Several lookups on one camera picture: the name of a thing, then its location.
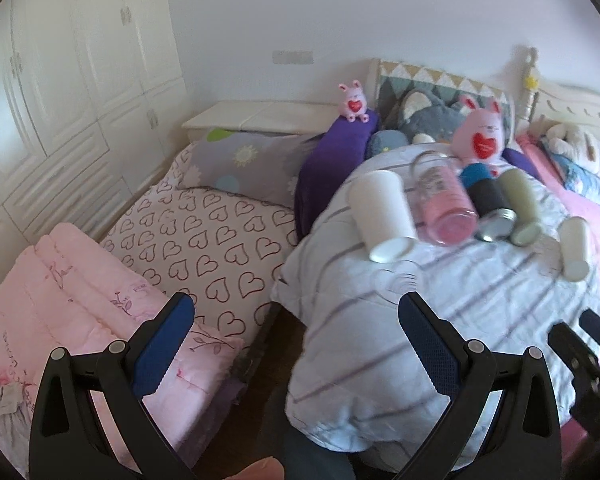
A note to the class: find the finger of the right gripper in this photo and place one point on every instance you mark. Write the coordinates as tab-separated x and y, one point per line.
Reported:
590	323
576	355

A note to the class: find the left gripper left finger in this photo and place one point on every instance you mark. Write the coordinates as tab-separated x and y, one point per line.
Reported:
67	439

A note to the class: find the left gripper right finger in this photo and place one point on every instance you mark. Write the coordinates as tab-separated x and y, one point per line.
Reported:
523	438

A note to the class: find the large white paper cup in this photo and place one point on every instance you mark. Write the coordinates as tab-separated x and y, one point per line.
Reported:
380	210

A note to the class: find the small white paper cup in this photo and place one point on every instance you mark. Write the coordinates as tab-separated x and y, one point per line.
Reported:
574	239

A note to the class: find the pale green cup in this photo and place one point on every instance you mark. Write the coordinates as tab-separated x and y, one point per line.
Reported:
518	189

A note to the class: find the left hand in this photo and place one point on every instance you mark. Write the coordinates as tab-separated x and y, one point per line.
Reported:
266	469

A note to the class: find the striped white quilt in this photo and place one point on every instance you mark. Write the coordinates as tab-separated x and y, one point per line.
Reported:
358	385

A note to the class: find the folded pink quilt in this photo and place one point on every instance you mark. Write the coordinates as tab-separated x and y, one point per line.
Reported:
67	291

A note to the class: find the pink fleece blanket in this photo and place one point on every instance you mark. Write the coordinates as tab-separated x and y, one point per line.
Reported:
577	205

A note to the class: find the black blue metal can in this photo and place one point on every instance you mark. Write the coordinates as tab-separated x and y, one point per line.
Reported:
496	217

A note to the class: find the heart pattern bed sheet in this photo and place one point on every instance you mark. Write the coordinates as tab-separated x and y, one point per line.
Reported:
224	250

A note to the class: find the pink glass bottle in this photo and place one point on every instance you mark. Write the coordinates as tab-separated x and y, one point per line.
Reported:
447	212

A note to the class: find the blue cartoon pillow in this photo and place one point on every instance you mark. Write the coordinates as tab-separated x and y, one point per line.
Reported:
575	178

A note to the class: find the white long plush dog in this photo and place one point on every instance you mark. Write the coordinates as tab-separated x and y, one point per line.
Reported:
577	144

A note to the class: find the large pink rabbit plush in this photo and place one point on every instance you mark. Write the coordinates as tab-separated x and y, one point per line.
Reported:
481	137

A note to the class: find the purple blanket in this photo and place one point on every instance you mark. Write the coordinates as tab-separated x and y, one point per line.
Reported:
336	155

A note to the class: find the cream wooden headboard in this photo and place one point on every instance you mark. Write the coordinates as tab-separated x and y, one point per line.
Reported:
543	97

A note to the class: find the grey flower pillow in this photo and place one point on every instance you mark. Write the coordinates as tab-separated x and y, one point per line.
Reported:
259	165

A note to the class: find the small pink rabbit plush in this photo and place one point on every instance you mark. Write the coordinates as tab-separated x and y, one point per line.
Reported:
354	104

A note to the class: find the white wardrobe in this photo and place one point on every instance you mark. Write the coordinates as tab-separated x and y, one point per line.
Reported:
92	99

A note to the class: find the patchwork triangle cushion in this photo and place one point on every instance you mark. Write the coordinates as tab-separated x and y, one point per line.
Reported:
393	80

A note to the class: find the wall socket plate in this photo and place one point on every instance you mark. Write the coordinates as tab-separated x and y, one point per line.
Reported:
286	57

